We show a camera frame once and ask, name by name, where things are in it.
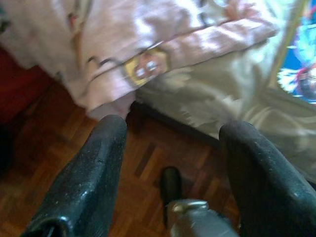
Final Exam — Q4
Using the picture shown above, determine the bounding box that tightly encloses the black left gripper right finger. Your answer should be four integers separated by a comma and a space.
219, 120, 316, 237

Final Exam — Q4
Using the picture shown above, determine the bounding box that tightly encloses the red cushion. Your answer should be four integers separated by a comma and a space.
0, 46, 54, 124

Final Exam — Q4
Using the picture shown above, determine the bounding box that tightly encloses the colourful comic book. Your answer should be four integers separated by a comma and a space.
269, 0, 316, 104

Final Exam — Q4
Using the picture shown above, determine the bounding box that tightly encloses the pink cartoon print blanket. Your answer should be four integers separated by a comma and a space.
0, 0, 279, 121

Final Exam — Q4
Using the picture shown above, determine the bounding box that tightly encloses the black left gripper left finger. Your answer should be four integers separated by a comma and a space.
21, 115, 128, 237

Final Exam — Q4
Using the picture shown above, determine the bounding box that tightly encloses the bed with grey floral sheet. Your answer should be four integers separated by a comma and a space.
134, 0, 316, 185

